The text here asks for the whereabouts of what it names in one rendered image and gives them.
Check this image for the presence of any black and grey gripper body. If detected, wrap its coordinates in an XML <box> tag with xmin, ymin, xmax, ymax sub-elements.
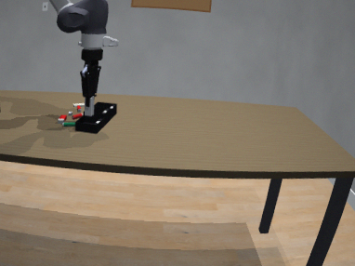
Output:
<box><xmin>81</xmin><ymin>49</ymin><xmax>103</xmax><ymax>76</ymax></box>

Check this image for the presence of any red and white eraser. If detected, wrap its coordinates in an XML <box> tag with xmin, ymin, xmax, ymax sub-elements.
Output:
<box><xmin>58</xmin><ymin>115</ymin><xmax>67</xmax><ymax>124</ymax></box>

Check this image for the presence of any black rack of three bins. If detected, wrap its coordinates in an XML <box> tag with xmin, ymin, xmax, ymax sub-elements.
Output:
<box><xmin>75</xmin><ymin>102</ymin><xmax>117</xmax><ymax>134</ymax></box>

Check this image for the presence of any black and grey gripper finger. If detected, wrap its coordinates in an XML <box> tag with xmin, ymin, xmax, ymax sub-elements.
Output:
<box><xmin>80</xmin><ymin>65</ymin><xmax>96</xmax><ymax>116</ymax></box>
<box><xmin>92</xmin><ymin>65</ymin><xmax>101</xmax><ymax>115</ymax></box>

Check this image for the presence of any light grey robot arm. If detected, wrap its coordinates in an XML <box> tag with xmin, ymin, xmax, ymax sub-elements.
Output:
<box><xmin>49</xmin><ymin>0</ymin><xmax>119</xmax><ymax>50</ymax></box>

